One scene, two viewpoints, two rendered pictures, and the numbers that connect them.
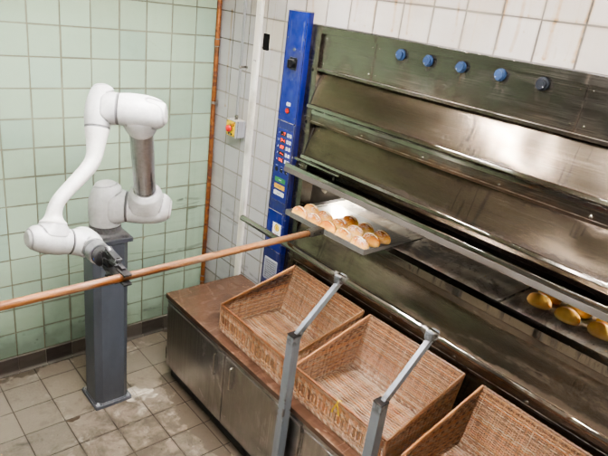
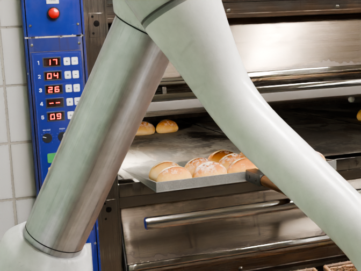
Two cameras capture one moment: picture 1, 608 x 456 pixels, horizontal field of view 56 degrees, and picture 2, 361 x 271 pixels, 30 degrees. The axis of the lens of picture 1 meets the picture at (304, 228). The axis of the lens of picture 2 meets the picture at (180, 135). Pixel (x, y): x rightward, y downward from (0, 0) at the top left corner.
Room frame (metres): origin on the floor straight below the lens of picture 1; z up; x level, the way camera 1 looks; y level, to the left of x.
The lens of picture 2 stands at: (1.92, 1.63, 1.58)
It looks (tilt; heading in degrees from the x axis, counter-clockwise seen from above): 8 degrees down; 295
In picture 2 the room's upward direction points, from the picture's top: 3 degrees counter-clockwise
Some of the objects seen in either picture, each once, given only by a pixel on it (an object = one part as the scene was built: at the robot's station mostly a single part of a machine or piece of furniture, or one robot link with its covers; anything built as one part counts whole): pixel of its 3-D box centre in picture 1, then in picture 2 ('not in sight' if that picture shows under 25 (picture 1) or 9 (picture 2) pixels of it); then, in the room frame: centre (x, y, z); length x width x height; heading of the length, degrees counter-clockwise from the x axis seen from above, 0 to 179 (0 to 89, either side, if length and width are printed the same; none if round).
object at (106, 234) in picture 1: (101, 229); not in sight; (2.58, 1.00, 1.03); 0.22 x 0.18 x 0.06; 134
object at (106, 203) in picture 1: (107, 202); not in sight; (2.59, 0.98, 1.17); 0.18 x 0.16 x 0.22; 100
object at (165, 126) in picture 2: not in sight; (166, 126); (3.19, -0.91, 1.21); 0.10 x 0.07 x 0.06; 47
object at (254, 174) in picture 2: (315, 232); (258, 177); (2.50, -0.05, 1.20); 0.09 x 0.04 x 0.03; 135
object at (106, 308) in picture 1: (106, 318); not in sight; (2.59, 0.99, 0.50); 0.21 x 0.21 x 1.00; 44
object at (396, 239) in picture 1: (347, 224); (225, 164); (2.66, -0.22, 1.19); 0.55 x 0.36 x 0.03; 45
